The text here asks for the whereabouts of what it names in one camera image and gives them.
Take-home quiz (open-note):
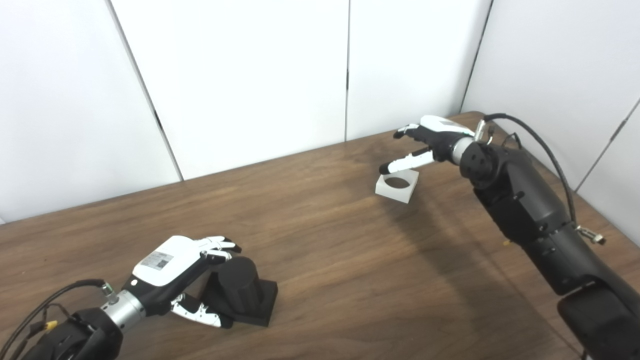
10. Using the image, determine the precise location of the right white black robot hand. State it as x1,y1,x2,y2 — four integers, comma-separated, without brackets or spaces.
378,115,475,176

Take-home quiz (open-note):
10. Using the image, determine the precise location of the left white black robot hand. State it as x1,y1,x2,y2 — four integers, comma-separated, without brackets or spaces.
122,235,242,329

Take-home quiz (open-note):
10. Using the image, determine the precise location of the white square piece round hole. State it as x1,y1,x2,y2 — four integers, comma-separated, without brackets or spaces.
375,169,420,204

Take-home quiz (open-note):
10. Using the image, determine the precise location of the black cylinder peg square base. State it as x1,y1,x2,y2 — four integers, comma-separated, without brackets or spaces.
200,256,279,328

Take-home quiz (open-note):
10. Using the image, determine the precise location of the left thick black wrist cable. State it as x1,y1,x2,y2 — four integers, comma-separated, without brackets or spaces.
0,279,120,360

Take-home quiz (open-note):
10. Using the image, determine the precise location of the thin wire with yellow plug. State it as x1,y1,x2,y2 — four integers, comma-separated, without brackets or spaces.
20,302,73,346

